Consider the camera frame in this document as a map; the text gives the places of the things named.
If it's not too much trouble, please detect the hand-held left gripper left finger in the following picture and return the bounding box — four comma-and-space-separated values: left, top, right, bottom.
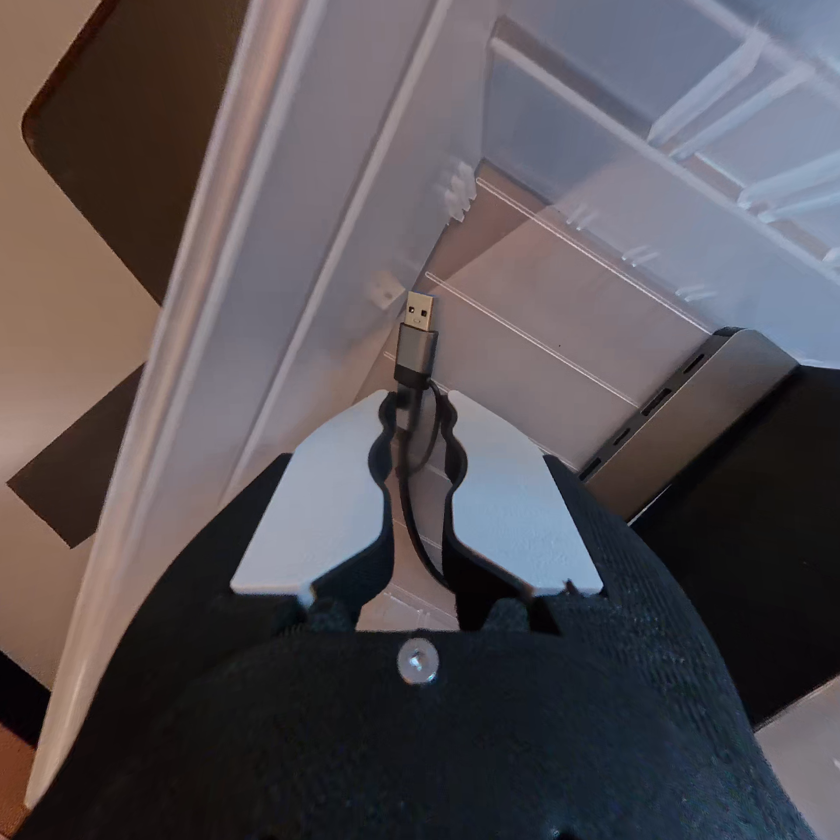
230, 389, 398, 634

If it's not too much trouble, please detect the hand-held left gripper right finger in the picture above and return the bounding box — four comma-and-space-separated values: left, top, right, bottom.
441, 389, 605, 634

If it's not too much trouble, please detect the grey slim usb hub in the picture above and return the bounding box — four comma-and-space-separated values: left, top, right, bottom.
392, 290, 803, 592

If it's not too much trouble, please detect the clear plastic storage bin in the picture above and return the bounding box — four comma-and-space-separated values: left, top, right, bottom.
25, 0, 840, 809

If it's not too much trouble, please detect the black bin divider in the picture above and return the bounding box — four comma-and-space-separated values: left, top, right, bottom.
629, 364, 840, 731

